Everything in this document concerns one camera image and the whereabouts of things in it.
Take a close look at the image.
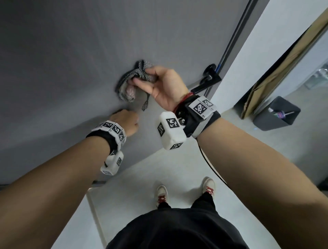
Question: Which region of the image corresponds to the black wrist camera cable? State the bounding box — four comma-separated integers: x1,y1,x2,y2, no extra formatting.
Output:
197,143,231,190

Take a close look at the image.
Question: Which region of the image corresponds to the person's right hand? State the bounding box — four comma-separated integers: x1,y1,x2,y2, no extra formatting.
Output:
132,66,190,111

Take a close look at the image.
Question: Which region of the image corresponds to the person's right forearm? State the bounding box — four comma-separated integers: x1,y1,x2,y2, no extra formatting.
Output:
196,118,328,249

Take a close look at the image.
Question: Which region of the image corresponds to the black door handle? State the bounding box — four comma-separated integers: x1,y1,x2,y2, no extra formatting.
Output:
191,63,222,95

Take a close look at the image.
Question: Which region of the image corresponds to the grey door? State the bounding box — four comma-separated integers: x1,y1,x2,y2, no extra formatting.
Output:
0,0,253,185

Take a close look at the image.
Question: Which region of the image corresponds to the person's left forearm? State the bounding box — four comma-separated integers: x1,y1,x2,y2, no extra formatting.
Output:
0,136,111,249

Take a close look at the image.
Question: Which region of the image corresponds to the black clothing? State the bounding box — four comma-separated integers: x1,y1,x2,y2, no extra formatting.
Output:
106,192,249,249

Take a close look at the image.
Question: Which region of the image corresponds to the red string bracelet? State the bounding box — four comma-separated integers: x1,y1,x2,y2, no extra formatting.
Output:
173,92,194,113

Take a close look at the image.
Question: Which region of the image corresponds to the black white marker wristband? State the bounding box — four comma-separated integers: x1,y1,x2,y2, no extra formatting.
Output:
86,120,127,156
177,95,221,139

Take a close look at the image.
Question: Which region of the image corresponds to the person's left hand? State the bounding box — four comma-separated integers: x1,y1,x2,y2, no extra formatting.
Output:
109,109,140,138

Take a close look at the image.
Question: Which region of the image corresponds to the grey cleaning cloth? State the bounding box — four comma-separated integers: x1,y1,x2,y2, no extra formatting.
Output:
114,59,157,111

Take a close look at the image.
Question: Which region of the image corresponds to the wooden table with black frame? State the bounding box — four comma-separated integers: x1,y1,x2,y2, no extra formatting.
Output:
233,8,328,120

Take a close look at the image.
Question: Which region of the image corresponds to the black bin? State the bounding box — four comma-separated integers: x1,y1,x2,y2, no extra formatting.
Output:
252,96,301,131

